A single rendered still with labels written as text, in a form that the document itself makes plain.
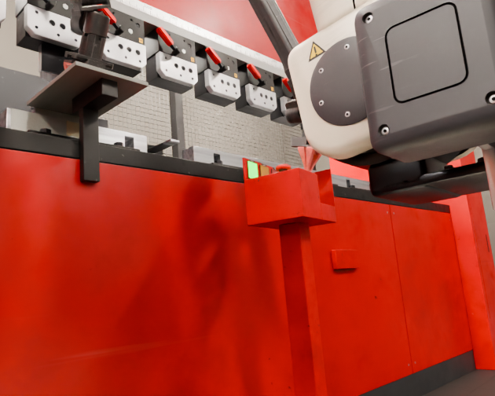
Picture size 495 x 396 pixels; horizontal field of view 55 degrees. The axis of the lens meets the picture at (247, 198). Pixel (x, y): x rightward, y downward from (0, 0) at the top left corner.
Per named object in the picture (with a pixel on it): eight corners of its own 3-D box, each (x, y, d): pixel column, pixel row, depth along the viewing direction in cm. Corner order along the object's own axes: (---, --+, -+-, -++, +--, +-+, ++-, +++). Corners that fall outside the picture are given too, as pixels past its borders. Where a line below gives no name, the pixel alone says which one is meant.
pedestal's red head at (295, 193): (303, 216, 112) (295, 143, 115) (247, 225, 120) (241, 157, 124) (337, 222, 129) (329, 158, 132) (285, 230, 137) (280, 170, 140)
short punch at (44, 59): (41, 77, 122) (42, 43, 124) (38, 79, 123) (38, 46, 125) (78, 86, 129) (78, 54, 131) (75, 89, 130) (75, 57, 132)
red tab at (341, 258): (337, 269, 172) (335, 249, 173) (332, 269, 173) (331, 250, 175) (359, 267, 183) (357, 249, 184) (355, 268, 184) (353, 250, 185)
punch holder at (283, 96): (285, 114, 189) (281, 75, 192) (269, 120, 195) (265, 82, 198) (308, 121, 199) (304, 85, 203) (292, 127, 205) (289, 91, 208)
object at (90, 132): (104, 170, 101) (101, 77, 105) (72, 185, 111) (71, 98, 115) (120, 173, 104) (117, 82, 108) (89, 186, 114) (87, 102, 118)
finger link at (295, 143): (297, 176, 135) (302, 144, 136) (320, 177, 131) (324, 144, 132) (286, 172, 130) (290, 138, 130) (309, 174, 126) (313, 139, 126)
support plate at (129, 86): (75, 64, 99) (75, 60, 99) (26, 105, 117) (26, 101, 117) (148, 86, 112) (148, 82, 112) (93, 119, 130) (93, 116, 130)
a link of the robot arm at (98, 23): (93, 6, 112) (115, 15, 116) (81, 6, 117) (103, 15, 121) (86, 36, 113) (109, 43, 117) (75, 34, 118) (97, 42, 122)
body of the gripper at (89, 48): (63, 58, 116) (68, 27, 115) (101, 69, 124) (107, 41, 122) (73, 60, 112) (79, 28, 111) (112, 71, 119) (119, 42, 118)
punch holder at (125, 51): (100, 55, 132) (100, 1, 135) (86, 66, 138) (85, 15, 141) (146, 69, 143) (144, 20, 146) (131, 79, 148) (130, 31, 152)
